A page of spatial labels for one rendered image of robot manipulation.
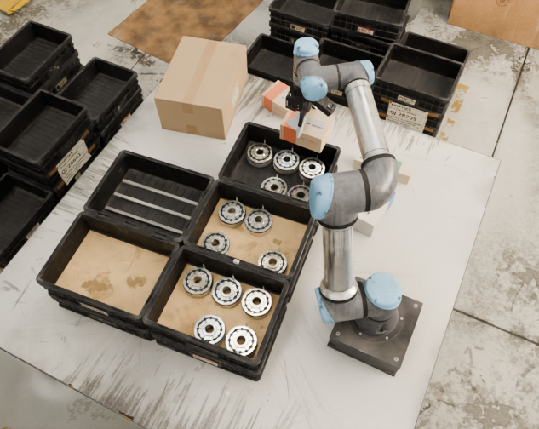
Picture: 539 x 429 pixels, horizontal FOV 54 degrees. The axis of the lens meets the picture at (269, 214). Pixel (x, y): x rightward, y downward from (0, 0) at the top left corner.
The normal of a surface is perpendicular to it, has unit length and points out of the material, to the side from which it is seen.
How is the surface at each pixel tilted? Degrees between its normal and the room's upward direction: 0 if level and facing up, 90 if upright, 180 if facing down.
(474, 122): 0
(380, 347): 2
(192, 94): 0
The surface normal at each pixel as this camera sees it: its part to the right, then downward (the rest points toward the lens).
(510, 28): -0.42, 0.57
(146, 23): -0.01, -0.53
